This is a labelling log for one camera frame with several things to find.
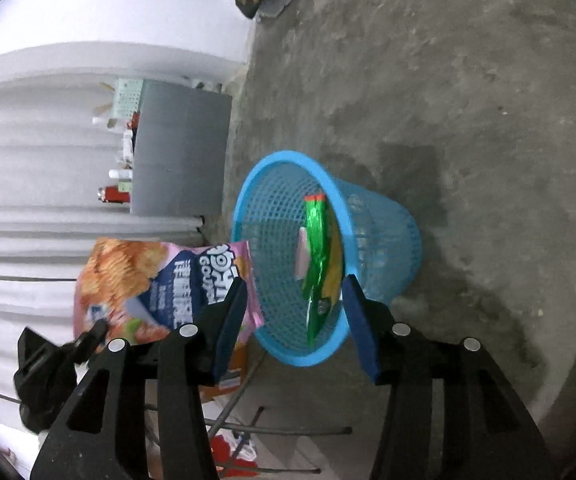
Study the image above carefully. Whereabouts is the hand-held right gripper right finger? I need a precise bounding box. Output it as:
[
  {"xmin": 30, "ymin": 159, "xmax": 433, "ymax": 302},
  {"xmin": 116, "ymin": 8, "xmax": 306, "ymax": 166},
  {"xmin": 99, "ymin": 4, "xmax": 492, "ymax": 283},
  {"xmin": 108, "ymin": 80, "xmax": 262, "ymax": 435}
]
[{"xmin": 340, "ymin": 274, "xmax": 549, "ymax": 480}]

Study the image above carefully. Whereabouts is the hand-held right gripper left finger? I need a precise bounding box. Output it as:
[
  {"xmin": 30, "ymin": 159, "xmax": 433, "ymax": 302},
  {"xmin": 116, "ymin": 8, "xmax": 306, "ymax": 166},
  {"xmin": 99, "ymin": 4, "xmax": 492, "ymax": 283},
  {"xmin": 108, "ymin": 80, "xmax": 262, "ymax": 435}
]
[{"xmin": 30, "ymin": 275, "xmax": 249, "ymax": 480}]

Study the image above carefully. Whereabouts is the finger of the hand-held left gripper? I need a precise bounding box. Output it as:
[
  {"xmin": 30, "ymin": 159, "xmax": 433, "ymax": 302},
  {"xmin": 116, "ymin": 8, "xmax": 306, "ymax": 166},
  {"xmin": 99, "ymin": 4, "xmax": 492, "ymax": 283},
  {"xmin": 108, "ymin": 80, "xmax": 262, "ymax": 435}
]
[{"xmin": 14, "ymin": 320, "xmax": 108, "ymax": 433}]

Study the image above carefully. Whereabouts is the green potato chip bag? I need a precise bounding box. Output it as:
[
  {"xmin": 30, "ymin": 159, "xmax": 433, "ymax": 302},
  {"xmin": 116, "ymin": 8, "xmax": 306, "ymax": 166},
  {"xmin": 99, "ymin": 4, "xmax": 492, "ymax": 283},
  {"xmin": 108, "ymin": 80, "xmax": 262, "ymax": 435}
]
[{"xmin": 304, "ymin": 193, "xmax": 345, "ymax": 350}]

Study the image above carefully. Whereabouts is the pink ribbed pack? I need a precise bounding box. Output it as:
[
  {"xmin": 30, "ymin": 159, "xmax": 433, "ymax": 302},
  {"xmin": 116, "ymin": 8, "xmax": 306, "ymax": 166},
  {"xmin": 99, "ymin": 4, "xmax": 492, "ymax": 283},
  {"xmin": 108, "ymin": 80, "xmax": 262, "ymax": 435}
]
[{"xmin": 295, "ymin": 227, "xmax": 313, "ymax": 282}]

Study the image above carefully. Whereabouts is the orange pink snack bag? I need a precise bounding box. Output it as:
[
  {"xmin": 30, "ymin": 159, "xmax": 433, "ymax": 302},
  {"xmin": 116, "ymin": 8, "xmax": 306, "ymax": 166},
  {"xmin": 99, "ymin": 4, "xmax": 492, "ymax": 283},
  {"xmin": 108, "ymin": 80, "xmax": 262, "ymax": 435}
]
[{"xmin": 74, "ymin": 237, "xmax": 265, "ymax": 348}]

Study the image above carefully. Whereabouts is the blue plastic mesh basket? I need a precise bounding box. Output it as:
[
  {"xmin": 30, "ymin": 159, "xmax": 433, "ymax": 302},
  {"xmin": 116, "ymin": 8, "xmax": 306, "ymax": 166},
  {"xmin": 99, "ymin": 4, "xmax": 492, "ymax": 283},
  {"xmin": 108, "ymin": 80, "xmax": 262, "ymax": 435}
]
[{"xmin": 231, "ymin": 150, "xmax": 423, "ymax": 367}]

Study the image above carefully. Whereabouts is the grey cabinet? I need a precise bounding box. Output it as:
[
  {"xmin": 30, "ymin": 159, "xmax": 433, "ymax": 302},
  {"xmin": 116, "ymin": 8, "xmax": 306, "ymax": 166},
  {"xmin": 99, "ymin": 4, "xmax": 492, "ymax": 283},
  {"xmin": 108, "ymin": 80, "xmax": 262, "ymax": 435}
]
[{"xmin": 130, "ymin": 80, "xmax": 233, "ymax": 217}]

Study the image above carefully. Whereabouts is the grey curtain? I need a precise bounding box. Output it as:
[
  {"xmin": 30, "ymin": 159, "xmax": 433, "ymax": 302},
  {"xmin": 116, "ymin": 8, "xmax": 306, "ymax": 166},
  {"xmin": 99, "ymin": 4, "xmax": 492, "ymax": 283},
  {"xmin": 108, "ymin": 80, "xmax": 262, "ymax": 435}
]
[{"xmin": 0, "ymin": 72, "xmax": 203, "ymax": 431}]

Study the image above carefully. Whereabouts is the metal table frame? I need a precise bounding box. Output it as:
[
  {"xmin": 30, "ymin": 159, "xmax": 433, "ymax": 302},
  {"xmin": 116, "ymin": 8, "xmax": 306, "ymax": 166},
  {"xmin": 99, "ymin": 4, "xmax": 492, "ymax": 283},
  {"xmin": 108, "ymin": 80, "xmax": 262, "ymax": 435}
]
[{"xmin": 142, "ymin": 355, "xmax": 353, "ymax": 476}]

